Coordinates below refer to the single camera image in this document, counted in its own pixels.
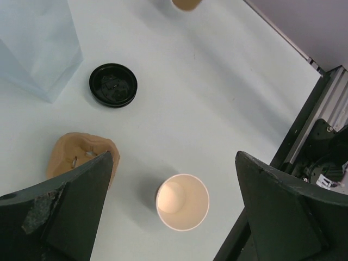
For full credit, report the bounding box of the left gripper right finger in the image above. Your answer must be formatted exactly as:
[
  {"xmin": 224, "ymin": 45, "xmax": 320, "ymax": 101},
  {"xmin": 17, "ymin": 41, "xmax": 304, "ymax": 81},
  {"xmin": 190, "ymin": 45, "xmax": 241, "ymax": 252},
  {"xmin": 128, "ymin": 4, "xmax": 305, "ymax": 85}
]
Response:
[{"xmin": 235, "ymin": 151, "xmax": 347, "ymax": 260}]

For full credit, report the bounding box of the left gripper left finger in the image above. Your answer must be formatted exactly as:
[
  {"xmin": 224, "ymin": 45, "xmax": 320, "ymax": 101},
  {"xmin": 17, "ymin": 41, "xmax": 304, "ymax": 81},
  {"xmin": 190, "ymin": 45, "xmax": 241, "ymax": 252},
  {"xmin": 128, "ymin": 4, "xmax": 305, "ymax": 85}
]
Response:
[{"xmin": 1, "ymin": 152, "xmax": 113, "ymax": 260}]

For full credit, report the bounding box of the brown paper cup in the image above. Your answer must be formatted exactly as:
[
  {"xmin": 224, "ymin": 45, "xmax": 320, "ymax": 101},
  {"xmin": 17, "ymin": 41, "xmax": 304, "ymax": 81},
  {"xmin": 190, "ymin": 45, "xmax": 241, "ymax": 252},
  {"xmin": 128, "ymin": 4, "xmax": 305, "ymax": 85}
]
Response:
[
  {"xmin": 172, "ymin": 0, "xmax": 202, "ymax": 11},
  {"xmin": 154, "ymin": 173, "xmax": 210, "ymax": 232}
]

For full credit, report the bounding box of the black plastic cup lid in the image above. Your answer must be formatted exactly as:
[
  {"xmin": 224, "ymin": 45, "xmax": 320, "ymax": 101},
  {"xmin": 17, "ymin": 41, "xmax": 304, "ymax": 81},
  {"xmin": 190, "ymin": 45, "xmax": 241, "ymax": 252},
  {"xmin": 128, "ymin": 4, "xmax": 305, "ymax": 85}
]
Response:
[{"xmin": 89, "ymin": 63, "xmax": 138, "ymax": 108}]

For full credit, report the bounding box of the brown cardboard cup carrier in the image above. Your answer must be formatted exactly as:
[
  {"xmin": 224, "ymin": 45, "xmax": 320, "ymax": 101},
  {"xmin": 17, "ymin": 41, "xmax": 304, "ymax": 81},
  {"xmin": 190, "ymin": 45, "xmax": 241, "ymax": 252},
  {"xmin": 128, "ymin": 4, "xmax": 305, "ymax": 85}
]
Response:
[{"xmin": 46, "ymin": 132, "xmax": 120, "ymax": 186}]

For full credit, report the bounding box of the light blue table mat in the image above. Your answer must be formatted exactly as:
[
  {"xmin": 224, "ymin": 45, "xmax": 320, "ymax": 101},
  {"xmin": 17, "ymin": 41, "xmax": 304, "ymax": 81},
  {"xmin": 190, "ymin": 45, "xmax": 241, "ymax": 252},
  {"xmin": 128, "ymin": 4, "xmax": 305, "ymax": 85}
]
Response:
[{"xmin": 1, "ymin": 1, "xmax": 319, "ymax": 260}]

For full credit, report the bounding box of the light blue paper bag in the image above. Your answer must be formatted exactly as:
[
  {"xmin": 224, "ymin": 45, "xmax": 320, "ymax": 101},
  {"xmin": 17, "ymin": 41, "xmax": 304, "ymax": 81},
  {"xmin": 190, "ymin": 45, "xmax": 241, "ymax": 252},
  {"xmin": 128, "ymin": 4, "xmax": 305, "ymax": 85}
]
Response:
[{"xmin": 1, "ymin": 1, "xmax": 83, "ymax": 103}]

